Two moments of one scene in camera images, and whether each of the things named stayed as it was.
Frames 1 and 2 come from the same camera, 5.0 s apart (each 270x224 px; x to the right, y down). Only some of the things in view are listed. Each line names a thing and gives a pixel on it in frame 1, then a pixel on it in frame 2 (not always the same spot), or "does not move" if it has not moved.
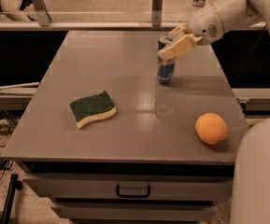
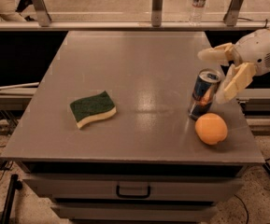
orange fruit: [210, 128] does not move
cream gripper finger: [178, 31] → [222, 53]
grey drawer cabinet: [147, 162] does not move
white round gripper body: [205, 24] → [256, 52]
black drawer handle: [133, 195] does not move
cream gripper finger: [183, 44] → [235, 80]
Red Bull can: [165, 68] → [207, 81]
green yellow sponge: [93, 107] does not move
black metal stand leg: [15, 184] does not move
